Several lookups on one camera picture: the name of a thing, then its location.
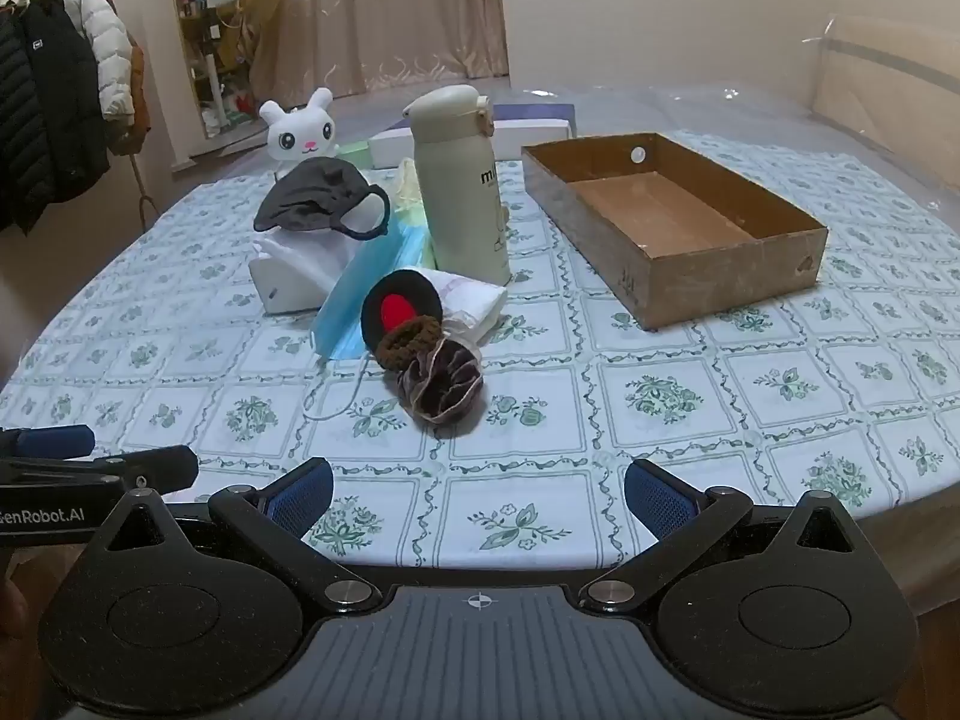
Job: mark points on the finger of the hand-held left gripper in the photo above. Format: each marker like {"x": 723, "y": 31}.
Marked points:
{"x": 45, "y": 441}
{"x": 157, "y": 465}

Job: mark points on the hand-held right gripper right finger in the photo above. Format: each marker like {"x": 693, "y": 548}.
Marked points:
{"x": 660, "y": 499}

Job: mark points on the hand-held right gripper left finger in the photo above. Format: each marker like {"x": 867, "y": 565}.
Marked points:
{"x": 304, "y": 499}

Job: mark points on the brown sheer scrunchie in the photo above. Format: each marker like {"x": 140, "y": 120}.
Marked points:
{"x": 442, "y": 382}

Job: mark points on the brown fuzzy scrunchie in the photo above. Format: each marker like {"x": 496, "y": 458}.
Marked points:
{"x": 401, "y": 341}

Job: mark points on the blue face mask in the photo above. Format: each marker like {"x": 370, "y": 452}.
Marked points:
{"x": 352, "y": 307}

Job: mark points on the black red round pad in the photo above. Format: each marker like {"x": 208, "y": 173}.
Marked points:
{"x": 416, "y": 292}

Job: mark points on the brown cardboard box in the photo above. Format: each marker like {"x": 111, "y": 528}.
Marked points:
{"x": 660, "y": 210}

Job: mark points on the dark grey sock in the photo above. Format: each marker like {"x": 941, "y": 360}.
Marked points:
{"x": 315, "y": 195}

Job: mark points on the yellow towel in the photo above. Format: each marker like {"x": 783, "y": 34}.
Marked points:
{"x": 405, "y": 180}

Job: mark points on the purple white tissue pack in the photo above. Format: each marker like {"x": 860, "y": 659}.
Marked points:
{"x": 281, "y": 289}

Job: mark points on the wooden coat rack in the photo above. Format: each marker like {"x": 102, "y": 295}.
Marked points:
{"x": 142, "y": 195}

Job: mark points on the cream thermos bottle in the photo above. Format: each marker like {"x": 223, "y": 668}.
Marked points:
{"x": 457, "y": 202}

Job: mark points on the black puffer jacket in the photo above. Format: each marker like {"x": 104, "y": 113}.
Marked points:
{"x": 52, "y": 105}

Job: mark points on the green tissue box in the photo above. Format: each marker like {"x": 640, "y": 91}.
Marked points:
{"x": 358, "y": 156}

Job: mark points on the white bunny plush toy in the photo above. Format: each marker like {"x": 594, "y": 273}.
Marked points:
{"x": 300, "y": 135}

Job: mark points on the brown jacket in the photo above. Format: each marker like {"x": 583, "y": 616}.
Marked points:
{"x": 140, "y": 90}

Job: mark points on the white gift box blue lid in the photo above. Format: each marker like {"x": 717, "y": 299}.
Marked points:
{"x": 540, "y": 131}

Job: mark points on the wooden bookshelf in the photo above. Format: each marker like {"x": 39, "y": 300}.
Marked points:
{"x": 191, "y": 0}

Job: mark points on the plastic wrapped headboard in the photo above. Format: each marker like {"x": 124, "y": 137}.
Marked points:
{"x": 885, "y": 82}

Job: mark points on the yellow covered fan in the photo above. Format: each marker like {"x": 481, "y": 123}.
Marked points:
{"x": 262, "y": 0}

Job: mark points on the beige curtain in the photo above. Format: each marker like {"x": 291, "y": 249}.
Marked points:
{"x": 390, "y": 15}

